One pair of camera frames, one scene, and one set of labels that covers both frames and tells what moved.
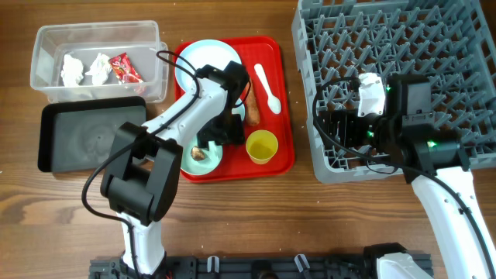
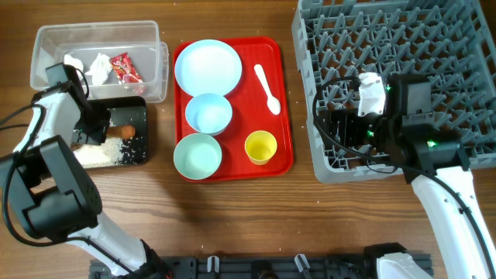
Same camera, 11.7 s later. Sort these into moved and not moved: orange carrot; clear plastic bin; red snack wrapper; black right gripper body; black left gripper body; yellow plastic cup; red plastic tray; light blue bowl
Moved: light blue bowl; black left gripper body; orange carrot
Not moved: clear plastic bin; red plastic tray; black right gripper body; yellow plastic cup; red snack wrapper
